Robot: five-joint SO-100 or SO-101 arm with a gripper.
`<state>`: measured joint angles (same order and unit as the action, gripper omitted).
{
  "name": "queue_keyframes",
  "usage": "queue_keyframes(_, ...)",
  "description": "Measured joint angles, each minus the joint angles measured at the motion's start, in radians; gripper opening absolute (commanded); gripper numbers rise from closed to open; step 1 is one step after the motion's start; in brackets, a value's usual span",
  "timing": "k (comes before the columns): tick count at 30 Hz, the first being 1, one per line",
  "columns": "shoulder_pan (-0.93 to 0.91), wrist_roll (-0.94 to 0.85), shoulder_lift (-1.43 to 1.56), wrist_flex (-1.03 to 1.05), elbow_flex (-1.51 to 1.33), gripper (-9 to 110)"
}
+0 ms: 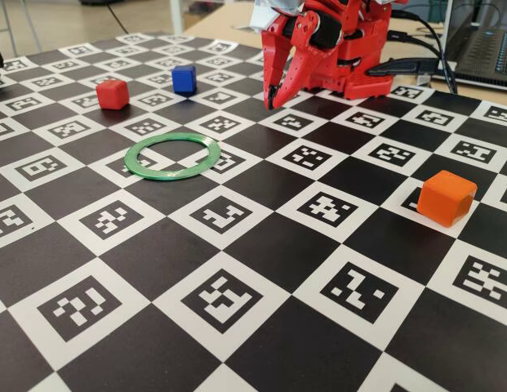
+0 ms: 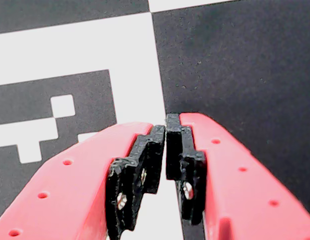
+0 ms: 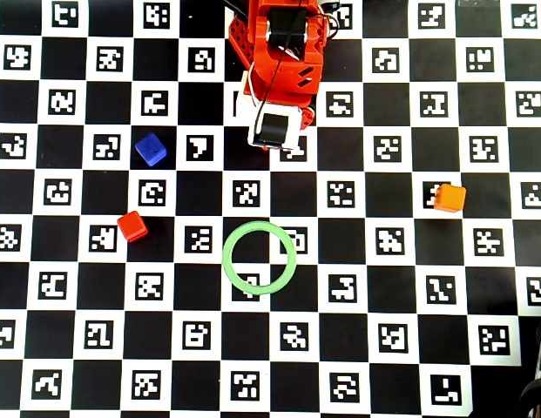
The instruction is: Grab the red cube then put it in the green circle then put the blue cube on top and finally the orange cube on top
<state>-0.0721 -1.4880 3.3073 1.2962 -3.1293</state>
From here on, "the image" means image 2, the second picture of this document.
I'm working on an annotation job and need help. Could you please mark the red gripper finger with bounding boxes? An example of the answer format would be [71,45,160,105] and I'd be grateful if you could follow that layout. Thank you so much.
[166,112,310,240]
[0,121,166,240]

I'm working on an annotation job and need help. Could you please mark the checkerboard marker mat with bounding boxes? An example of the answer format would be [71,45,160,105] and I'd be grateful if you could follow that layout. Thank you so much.
[0,0,310,240]

